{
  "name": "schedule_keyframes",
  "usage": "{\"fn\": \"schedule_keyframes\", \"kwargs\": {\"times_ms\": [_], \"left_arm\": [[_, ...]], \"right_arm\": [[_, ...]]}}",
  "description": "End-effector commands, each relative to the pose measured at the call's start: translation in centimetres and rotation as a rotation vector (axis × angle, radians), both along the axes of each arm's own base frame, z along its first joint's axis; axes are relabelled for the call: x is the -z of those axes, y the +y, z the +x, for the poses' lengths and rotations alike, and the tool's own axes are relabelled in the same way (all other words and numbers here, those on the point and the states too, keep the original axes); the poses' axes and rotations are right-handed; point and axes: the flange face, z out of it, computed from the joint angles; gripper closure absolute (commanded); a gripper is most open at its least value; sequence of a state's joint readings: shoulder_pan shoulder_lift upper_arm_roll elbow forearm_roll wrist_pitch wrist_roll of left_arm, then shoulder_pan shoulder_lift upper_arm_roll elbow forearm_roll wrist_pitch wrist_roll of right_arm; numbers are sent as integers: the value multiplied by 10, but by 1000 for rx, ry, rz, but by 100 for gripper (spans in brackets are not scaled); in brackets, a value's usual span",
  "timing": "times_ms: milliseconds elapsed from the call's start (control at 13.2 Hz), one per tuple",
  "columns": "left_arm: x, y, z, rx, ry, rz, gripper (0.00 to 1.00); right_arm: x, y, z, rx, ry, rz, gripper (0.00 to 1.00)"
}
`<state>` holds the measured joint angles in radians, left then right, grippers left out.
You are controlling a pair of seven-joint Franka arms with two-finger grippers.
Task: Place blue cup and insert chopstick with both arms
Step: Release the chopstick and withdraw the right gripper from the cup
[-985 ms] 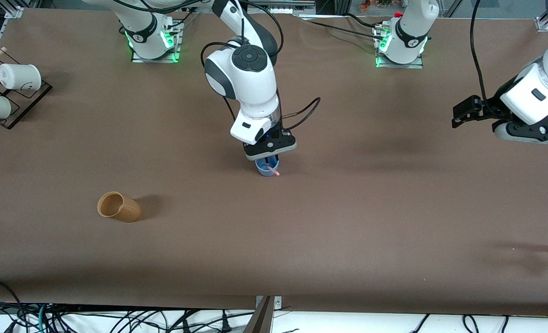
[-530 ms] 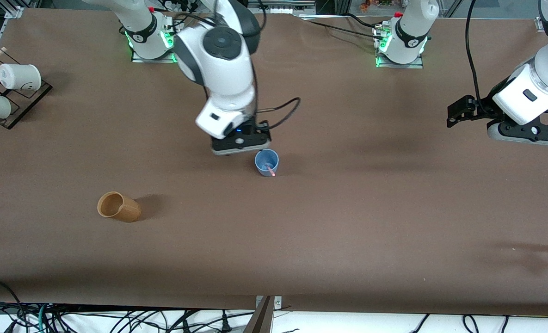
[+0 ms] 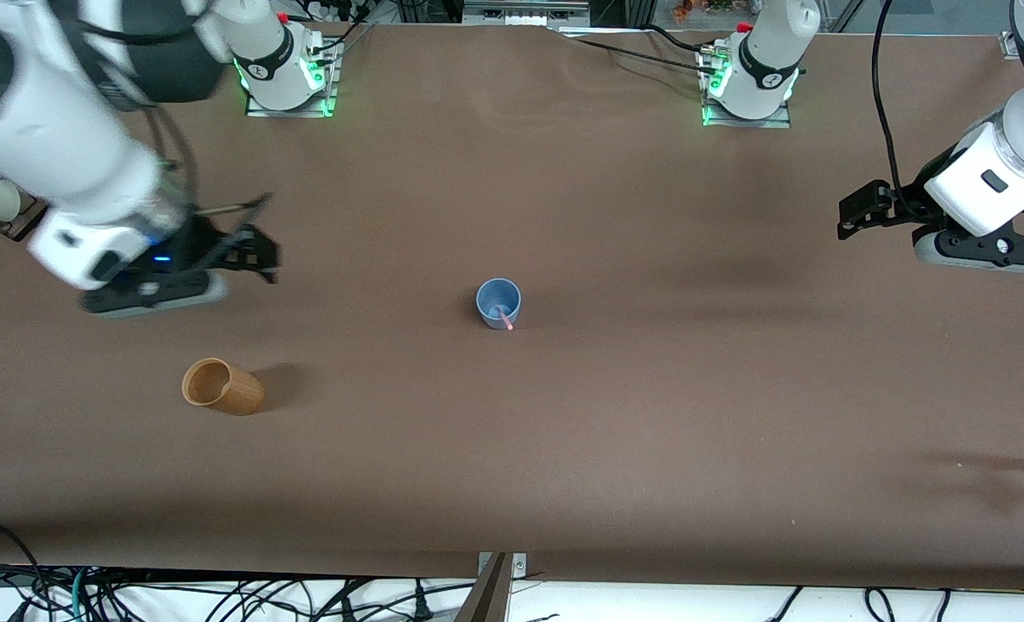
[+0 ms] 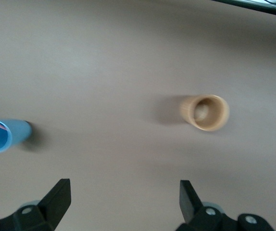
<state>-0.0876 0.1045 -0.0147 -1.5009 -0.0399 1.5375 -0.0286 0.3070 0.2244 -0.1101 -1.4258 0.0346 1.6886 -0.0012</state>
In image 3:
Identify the blue cup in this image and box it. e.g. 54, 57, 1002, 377
475, 277, 523, 331

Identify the black cup rack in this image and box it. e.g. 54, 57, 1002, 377
0, 197, 49, 242

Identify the brown wooden cup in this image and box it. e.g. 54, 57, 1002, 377
181, 357, 266, 417

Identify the grey metal equipment box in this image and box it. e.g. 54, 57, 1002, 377
463, 0, 592, 28

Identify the dark brown support beam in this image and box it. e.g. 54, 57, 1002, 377
455, 553, 513, 622

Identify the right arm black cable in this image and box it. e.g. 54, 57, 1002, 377
144, 104, 272, 217

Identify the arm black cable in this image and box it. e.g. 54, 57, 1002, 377
144, 104, 272, 217
869, 0, 920, 221

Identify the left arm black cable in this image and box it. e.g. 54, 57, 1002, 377
869, 0, 920, 221

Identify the black cable on table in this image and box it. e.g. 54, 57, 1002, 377
562, 24, 713, 75

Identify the teal floor cable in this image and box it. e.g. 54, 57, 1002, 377
68, 568, 92, 622

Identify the silver table edge bracket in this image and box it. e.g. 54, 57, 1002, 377
477, 552, 529, 578

